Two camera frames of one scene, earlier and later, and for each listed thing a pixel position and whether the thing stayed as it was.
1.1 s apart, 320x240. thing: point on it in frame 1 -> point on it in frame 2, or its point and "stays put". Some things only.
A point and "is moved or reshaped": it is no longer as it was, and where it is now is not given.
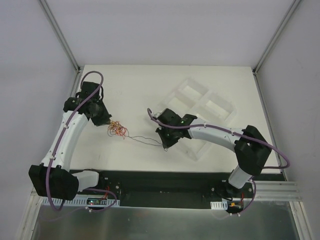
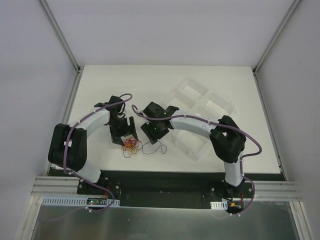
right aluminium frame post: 284,22 stays put
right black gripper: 166,136 -> 149,130
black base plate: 175,189 stays put
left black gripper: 102,117 -> 122,128
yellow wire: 115,126 is moved or reshaped
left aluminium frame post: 44,6 stays put
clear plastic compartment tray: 191,98 stays put
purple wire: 116,128 is moved or reshaped
